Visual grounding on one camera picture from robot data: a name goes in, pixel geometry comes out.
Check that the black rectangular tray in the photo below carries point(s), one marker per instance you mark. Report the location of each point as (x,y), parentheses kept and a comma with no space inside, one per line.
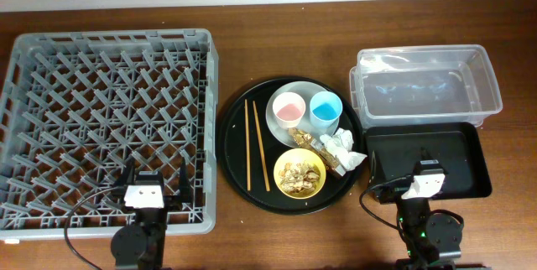
(455,145)

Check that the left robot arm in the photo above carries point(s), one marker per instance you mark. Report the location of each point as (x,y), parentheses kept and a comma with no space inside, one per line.
(140,245)

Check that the gold snack wrapper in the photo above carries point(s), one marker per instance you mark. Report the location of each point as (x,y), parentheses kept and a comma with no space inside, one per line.
(307,141)

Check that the round black serving tray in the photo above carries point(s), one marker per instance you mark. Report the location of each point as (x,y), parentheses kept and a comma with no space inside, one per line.
(231,154)

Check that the pink plastic cup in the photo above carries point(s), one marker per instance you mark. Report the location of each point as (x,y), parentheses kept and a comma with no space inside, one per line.
(288,108)

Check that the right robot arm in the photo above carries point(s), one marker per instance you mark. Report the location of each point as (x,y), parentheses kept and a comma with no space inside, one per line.
(432,237)

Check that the grey plastic dishwasher rack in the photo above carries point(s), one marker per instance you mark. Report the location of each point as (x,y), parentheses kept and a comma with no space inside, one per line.
(76,106)

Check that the blue plastic cup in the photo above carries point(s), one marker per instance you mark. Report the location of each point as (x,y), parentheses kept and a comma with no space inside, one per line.
(325,108)

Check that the grey round plate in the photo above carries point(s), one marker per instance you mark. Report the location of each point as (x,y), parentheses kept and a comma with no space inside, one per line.
(306,90)

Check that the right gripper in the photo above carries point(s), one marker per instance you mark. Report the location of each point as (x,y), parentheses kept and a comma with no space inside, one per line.
(388,194)

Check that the yellow plastic bowl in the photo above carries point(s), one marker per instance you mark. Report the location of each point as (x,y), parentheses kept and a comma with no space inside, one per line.
(300,155)

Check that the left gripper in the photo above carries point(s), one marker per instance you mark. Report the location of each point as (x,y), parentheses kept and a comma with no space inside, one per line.
(173,202)

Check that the peanut shell food scraps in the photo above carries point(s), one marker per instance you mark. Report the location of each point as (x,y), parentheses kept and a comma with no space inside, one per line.
(299,179)

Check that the clear plastic bin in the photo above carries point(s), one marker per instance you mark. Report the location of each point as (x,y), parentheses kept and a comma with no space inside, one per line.
(428,84)

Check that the white tissue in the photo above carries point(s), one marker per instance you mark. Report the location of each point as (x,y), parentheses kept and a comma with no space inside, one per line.
(339,145)

